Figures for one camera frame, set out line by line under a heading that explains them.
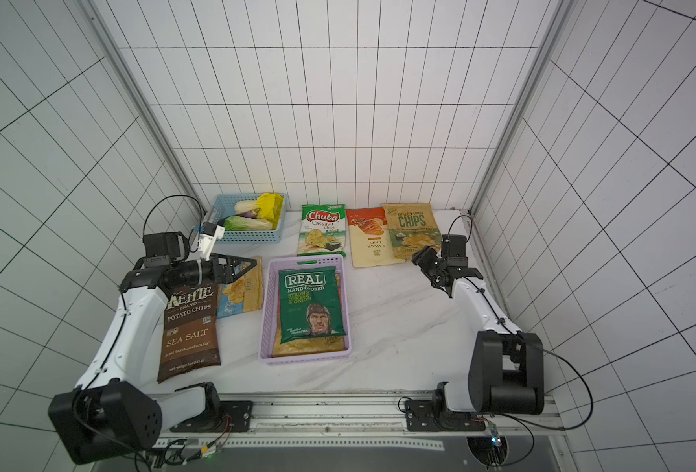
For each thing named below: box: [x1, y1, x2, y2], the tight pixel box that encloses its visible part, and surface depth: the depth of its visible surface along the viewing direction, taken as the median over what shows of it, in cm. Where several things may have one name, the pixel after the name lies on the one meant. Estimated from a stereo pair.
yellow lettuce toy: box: [254, 192, 285, 231], surface depth 112 cm
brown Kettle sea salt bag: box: [157, 285, 222, 384], surface depth 85 cm
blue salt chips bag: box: [216, 255, 264, 320], surface depth 94 cm
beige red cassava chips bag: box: [346, 207, 406, 268], surface depth 112 cm
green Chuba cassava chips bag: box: [296, 203, 348, 258], surface depth 116 cm
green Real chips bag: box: [278, 266, 347, 345], surface depth 92 cm
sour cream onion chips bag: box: [382, 202, 442, 260], surface depth 116 cm
